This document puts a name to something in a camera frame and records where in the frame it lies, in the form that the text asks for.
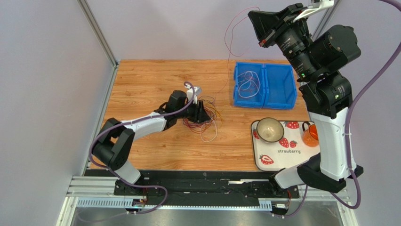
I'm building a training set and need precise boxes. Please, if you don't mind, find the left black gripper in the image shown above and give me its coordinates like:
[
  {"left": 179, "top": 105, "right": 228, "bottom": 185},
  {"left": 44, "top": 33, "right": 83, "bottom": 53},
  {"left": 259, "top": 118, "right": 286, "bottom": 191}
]
[{"left": 176, "top": 98, "right": 211, "bottom": 124}]

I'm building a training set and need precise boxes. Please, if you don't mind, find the white cable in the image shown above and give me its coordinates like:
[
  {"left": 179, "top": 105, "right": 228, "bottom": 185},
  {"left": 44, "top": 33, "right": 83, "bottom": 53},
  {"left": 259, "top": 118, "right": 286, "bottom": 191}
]
[
  {"left": 236, "top": 70, "right": 261, "bottom": 99},
  {"left": 199, "top": 119, "right": 218, "bottom": 143}
]

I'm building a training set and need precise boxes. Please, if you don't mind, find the red cable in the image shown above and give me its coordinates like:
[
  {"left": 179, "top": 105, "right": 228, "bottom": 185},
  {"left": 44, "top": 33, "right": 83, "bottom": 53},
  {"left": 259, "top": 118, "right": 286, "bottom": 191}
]
[{"left": 183, "top": 100, "right": 220, "bottom": 134}]

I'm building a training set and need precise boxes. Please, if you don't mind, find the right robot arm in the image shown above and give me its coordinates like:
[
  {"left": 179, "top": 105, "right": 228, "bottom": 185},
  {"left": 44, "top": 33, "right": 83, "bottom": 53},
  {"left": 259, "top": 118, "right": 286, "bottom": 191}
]
[{"left": 248, "top": 3, "right": 363, "bottom": 193}]

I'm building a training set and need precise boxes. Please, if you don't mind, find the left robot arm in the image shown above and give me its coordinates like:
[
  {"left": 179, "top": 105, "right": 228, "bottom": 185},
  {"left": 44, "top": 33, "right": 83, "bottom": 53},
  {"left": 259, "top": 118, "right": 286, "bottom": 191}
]
[{"left": 90, "top": 90, "right": 211, "bottom": 184}]

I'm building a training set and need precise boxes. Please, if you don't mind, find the blue plastic bin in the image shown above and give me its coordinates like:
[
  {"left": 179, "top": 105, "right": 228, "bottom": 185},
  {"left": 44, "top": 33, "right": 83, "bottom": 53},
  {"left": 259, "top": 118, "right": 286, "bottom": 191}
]
[{"left": 233, "top": 62, "right": 297, "bottom": 110}]

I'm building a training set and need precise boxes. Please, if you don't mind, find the beige bowl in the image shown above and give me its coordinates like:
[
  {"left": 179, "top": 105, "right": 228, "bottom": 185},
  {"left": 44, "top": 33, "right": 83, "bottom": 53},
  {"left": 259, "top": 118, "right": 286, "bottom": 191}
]
[{"left": 256, "top": 118, "right": 284, "bottom": 143}]

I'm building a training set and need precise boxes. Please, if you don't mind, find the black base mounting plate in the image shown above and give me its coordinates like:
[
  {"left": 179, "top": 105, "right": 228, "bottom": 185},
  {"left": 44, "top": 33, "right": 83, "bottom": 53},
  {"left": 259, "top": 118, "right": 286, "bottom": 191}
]
[{"left": 113, "top": 170, "right": 300, "bottom": 207}]

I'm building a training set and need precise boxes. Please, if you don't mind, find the strawberry print tray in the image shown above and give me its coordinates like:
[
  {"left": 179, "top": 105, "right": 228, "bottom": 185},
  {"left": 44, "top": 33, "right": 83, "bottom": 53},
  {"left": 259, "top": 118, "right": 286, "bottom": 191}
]
[{"left": 251, "top": 121, "right": 320, "bottom": 171}]

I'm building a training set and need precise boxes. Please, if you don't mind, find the orange plastic cup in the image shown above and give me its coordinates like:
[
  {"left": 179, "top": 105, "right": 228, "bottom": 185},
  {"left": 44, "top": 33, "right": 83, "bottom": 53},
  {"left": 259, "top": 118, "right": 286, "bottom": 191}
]
[{"left": 302, "top": 121, "right": 319, "bottom": 147}]

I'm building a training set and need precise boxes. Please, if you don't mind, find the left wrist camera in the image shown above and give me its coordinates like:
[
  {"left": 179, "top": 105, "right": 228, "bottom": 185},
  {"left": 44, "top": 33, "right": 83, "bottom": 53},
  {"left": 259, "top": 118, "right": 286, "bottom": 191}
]
[{"left": 185, "top": 85, "right": 202, "bottom": 104}]

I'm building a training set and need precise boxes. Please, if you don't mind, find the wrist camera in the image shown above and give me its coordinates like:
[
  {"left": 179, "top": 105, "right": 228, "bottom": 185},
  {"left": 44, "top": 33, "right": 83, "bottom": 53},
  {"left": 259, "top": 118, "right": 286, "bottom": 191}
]
[
  {"left": 292, "top": 0, "right": 334, "bottom": 22},
  {"left": 185, "top": 85, "right": 202, "bottom": 104}
]

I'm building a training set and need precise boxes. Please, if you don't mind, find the yellow cable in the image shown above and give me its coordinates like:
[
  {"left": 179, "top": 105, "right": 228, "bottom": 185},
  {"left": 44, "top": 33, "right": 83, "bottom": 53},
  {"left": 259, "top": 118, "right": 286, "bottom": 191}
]
[{"left": 207, "top": 100, "right": 231, "bottom": 129}]

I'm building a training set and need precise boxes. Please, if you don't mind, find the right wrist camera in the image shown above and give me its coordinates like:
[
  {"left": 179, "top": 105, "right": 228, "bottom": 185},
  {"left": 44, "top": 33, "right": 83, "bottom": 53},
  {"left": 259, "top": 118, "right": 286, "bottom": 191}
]
[{"left": 292, "top": 0, "right": 334, "bottom": 22}]

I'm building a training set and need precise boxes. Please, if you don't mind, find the right aluminium corner post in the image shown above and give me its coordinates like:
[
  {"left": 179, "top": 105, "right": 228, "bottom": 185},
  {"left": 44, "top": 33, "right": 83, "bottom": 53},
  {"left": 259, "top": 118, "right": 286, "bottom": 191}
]
[{"left": 312, "top": 0, "right": 342, "bottom": 40}]

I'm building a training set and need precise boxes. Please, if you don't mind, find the aluminium corner post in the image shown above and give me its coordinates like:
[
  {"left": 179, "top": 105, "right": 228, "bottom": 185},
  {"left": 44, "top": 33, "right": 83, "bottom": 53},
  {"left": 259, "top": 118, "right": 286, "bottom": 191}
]
[
  {"left": 77, "top": 0, "right": 119, "bottom": 68},
  {"left": 312, "top": 0, "right": 342, "bottom": 40}
]

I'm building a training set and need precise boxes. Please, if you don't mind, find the aluminium frame rail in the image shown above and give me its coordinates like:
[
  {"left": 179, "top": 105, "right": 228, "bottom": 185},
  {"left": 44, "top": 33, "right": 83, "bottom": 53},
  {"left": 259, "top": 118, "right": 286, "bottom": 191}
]
[{"left": 64, "top": 176, "right": 350, "bottom": 211}]

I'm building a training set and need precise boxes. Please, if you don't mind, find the left aluminium corner post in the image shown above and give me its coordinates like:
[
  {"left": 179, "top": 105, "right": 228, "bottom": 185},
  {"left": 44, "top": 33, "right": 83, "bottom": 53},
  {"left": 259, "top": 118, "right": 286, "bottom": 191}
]
[{"left": 77, "top": 0, "right": 119, "bottom": 68}]

